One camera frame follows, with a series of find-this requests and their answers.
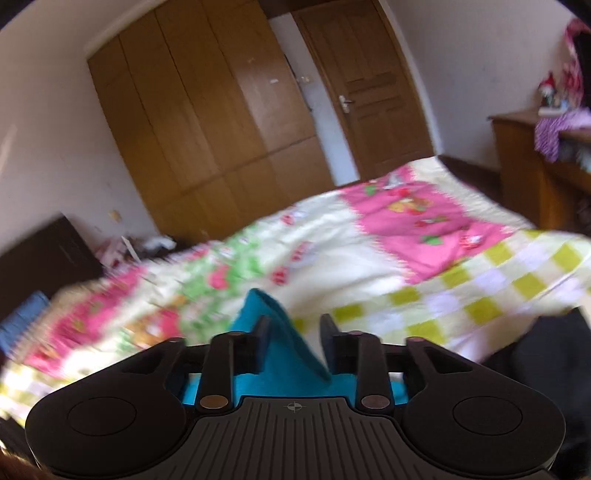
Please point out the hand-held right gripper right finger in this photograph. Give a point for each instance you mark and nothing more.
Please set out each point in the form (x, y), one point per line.
(328, 344)

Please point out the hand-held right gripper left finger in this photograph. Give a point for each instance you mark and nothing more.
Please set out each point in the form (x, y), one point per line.
(261, 341)

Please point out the blue fleece sweater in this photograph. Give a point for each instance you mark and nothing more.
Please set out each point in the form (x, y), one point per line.
(281, 350)

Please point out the patterned patchwork quilt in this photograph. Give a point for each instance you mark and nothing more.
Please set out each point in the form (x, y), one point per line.
(369, 258)

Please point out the white cloth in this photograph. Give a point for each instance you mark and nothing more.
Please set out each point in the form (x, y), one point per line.
(157, 243)

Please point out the red white striped pillow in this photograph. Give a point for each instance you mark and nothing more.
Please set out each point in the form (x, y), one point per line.
(111, 251)

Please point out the black garment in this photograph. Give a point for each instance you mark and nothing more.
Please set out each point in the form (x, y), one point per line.
(554, 360)

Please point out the dark wooden headboard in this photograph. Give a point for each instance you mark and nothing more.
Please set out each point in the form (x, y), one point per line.
(41, 258)

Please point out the wooden wardrobe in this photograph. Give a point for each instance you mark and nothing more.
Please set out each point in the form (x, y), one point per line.
(194, 115)

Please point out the blue pillow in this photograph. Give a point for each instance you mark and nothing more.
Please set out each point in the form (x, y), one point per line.
(23, 323)

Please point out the wooden door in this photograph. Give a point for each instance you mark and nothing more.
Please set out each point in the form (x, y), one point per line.
(369, 92)

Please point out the wooden desk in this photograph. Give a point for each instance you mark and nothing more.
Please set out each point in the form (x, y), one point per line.
(517, 161)

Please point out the person's brown fuzzy clothing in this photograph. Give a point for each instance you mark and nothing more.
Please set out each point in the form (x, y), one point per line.
(18, 468)

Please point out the purple cloth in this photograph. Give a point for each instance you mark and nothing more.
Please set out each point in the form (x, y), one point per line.
(549, 134)

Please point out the red white santa doll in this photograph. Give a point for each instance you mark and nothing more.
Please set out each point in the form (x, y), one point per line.
(549, 90)

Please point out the pink plush toy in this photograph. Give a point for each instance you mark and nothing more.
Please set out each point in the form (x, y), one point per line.
(575, 69)

